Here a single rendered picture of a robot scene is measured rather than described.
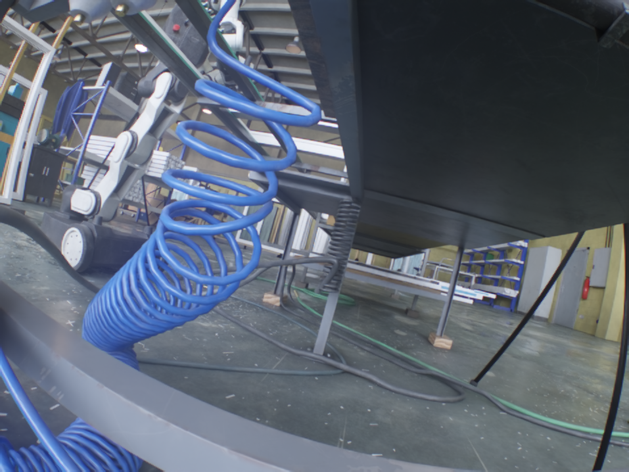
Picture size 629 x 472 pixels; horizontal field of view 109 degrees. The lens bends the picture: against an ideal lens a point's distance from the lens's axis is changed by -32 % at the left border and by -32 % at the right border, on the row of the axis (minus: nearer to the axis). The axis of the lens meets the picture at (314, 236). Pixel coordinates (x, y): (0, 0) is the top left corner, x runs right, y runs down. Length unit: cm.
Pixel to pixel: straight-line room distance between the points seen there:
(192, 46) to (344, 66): 140
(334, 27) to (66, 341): 32
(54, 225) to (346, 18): 160
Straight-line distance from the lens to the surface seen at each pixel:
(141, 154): 168
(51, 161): 493
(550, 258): 1029
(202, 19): 92
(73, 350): 22
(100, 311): 47
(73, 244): 148
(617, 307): 786
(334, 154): 181
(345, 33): 32
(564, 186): 67
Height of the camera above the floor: 33
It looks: 3 degrees up
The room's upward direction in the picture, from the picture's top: 14 degrees clockwise
